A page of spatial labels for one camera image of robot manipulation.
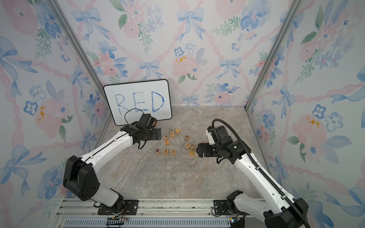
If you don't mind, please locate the left aluminium corner post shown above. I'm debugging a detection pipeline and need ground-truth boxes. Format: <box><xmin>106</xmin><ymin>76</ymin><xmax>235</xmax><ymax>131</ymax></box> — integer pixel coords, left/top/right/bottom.
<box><xmin>46</xmin><ymin>0</ymin><xmax>107</xmax><ymax>102</ymax></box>

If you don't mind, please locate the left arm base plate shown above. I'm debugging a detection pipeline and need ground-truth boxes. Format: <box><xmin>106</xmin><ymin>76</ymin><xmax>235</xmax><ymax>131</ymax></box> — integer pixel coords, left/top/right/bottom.
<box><xmin>98</xmin><ymin>199</ymin><xmax>139</xmax><ymax>216</ymax></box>

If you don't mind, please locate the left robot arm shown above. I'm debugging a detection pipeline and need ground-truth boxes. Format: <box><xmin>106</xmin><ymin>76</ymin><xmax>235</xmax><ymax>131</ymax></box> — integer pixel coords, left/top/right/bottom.
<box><xmin>62</xmin><ymin>114</ymin><xmax>162</xmax><ymax>214</ymax></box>

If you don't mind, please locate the right aluminium corner post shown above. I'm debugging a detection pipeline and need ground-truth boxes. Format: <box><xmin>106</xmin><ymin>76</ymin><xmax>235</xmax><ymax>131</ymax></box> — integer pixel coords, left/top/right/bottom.
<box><xmin>245</xmin><ymin>0</ymin><xmax>301</xmax><ymax>112</ymax></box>

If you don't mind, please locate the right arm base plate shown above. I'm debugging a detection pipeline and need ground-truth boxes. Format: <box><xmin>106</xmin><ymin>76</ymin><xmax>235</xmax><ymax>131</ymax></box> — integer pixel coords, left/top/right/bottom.
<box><xmin>212</xmin><ymin>199</ymin><xmax>248</xmax><ymax>217</ymax></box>

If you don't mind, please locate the white dry-erase board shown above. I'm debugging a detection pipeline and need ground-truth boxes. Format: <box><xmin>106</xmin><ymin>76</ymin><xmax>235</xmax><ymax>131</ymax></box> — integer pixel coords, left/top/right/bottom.
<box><xmin>103</xmin><ymin>79</ymin><xmax>173</xmax><ymax>126</ymax></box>

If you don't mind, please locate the aluminium corner post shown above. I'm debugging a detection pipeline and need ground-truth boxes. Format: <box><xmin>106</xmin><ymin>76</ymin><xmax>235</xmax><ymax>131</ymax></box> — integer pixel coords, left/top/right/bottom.
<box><xmin>245</xmin><ymin>0</ymin><xmax>301</xmax><ymax>112</ymax></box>
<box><xmin>46</xmin><ymin>0</ymin><xmax>107</xmax><ymax>102</ymax></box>

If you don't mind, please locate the wooden block letter Z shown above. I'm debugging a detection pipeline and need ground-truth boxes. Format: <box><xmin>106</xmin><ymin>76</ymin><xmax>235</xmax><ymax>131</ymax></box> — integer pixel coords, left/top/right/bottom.
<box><xmin>184</xmin><ymin>143</ymin><xmax>191</xmax><ymax>150</ymax></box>

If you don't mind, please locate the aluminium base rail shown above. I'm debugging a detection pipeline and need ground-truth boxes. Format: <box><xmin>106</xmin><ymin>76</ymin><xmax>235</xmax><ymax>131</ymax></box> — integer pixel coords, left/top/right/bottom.
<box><xmin>51</xmin><ymin>199</ymin><xmax>265</xmax><ymax>228</ymax></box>

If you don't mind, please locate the black corrugated cable hose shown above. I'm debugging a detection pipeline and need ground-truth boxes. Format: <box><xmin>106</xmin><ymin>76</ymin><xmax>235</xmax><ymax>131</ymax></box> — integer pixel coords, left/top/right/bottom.
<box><xmin>211</xmin><ymin>118</ymin><xmax>311</xmax><ymax>228</ymax></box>

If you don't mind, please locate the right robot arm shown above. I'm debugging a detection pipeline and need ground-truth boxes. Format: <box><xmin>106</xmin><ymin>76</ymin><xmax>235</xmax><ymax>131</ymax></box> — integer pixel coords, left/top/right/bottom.
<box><xmin>196</xmin><ymin>136</ymin><xmax>310</xmax><ymax>228</ymax></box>

